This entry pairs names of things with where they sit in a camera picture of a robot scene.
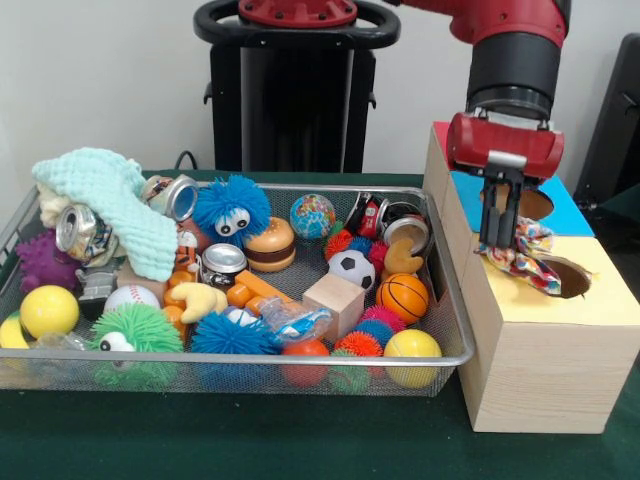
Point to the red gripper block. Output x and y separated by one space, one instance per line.
505 148

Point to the multicolour patterned cloth toy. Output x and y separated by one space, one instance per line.
535 262

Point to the mint green cloth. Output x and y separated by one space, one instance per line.
120 210

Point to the cream knitted cloth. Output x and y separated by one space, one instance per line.
52 205

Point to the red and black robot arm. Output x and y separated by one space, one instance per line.
510 55

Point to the wooden box with three holes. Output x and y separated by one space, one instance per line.
545 360

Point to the shallow clear mesh bin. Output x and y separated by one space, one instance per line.
300 385

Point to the small basketball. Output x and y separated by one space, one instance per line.
404 297

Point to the small soccer ball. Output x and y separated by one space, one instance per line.
352 268

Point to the yellow ball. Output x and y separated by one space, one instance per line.
48 311
412 350

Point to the globe print ball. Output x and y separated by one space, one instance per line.
313 216

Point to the plain wooden block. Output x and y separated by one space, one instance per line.
335 305

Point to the toy hamburger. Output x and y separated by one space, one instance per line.
270 245

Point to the orange ball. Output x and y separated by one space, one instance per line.
306 355

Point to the blue spiky rubber ball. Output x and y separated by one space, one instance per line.
235 210

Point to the dark green table cloth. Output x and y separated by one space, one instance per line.
250 440

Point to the small baseball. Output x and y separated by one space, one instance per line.
132 298

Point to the green fuzzy toy with eyes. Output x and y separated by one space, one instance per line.
140 330

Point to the purple spiky toy with eyes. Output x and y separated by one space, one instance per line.
40 265

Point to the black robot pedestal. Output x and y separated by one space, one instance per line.
295 100

